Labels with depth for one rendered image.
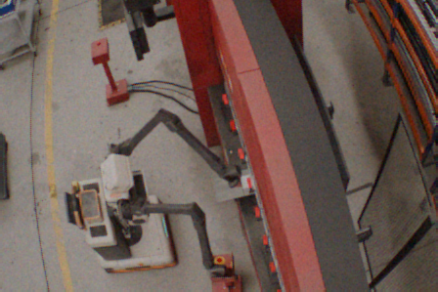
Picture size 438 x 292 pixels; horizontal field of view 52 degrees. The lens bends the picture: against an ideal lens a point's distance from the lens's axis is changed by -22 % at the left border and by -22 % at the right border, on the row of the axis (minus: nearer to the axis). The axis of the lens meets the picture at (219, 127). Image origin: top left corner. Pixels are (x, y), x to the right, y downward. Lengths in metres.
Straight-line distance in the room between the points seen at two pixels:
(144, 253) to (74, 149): 1.42
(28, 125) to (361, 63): 3.58
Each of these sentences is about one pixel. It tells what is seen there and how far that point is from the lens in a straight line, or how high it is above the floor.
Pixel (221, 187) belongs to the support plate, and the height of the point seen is 1.00.
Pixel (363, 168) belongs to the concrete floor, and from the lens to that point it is 4.72.
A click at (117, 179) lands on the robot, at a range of 3.26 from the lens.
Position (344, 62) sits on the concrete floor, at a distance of 5.31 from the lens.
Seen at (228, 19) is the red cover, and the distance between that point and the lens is 2.56.
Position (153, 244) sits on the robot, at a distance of 4.23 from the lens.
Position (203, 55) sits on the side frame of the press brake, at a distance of 3.75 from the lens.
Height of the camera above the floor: 4.22
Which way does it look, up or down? 60 degrees down
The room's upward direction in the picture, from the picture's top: 12 degrees counter-clockwise
